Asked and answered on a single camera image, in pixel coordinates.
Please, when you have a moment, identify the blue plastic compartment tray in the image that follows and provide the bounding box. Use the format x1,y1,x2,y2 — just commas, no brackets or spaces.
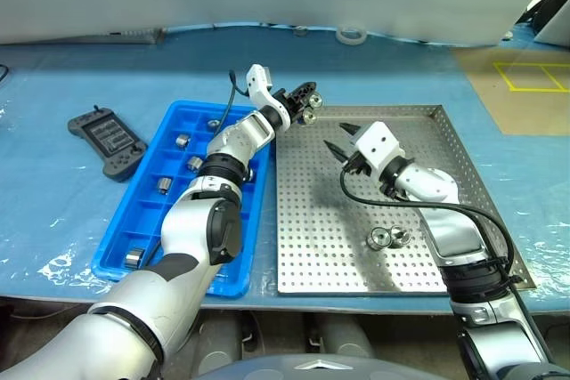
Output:
91,101,273,299

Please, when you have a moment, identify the black handheld controller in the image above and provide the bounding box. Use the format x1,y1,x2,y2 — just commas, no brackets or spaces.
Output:
67,105,149,183

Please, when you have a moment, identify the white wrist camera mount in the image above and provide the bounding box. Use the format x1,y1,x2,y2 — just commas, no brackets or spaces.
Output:
354,120,404,176
244,63,293,126

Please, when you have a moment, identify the black object behind boards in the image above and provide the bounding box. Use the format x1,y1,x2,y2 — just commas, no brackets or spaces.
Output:
526,0,556,30

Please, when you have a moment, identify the brown cardboard sheet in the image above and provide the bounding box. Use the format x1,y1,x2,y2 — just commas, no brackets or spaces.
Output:
449,44,570,136

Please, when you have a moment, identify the grey rounded cylinder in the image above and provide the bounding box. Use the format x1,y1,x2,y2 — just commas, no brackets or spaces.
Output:
195,311,250,363
306,311,376,358

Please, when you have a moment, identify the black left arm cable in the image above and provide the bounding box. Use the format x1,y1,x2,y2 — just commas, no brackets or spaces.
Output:
220,69,250,132

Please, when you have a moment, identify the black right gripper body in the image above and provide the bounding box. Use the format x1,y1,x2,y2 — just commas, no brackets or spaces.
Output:
344,151,374,176

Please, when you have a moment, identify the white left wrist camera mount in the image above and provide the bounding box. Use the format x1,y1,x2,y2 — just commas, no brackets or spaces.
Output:
244,63,293,126

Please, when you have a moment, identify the blue plastic table cover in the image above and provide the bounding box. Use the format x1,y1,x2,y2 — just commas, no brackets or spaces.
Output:
0,23,570,310

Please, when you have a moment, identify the perforated metal tray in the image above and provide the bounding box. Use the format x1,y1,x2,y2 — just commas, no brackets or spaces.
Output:
274,103,538,296

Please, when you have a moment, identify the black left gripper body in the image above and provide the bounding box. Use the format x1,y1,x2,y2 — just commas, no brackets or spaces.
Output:
273,88,304,123

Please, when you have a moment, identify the white tape roll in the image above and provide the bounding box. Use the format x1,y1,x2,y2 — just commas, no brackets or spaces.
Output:
336,25,369,47

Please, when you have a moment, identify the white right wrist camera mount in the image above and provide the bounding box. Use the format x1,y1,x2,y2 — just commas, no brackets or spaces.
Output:
354,120,404,176

